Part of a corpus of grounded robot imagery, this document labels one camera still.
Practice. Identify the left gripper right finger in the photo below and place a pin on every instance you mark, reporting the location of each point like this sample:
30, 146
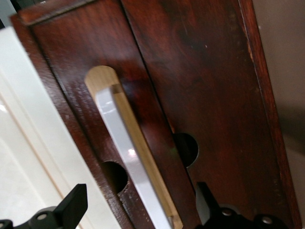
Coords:
214, 217

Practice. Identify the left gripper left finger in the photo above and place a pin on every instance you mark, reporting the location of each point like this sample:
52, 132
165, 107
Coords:
69, 210

